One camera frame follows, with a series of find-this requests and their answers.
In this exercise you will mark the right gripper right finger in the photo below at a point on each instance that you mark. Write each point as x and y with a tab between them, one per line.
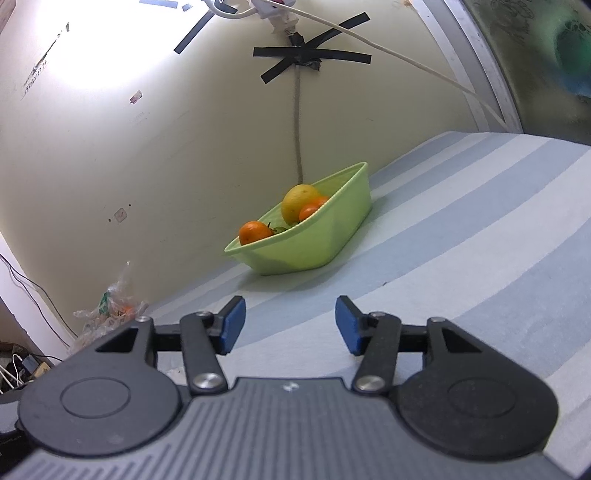
452	391

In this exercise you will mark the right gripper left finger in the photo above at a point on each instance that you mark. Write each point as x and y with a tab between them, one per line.
128	387

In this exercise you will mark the orange tangerine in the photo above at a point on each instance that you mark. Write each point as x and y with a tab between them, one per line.
309	209
254	231

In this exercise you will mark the large yellow grapefruit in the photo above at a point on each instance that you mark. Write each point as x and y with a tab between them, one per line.
295	200

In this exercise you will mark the clear plastic snack bag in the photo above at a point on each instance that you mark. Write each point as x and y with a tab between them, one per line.
116	307

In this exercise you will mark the striped blue bed sheet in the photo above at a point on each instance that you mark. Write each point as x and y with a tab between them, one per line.
491	231

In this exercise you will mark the green plastic basin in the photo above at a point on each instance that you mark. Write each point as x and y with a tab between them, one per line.
318	239

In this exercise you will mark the black tape cross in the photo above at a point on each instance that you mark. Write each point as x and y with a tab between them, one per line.
308	54

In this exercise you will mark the black tape strip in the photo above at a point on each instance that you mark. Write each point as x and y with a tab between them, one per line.
192	33

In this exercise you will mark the white power strip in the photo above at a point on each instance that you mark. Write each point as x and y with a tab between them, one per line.
283	21

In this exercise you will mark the small wall sticker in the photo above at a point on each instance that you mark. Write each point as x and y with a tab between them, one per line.
120	215

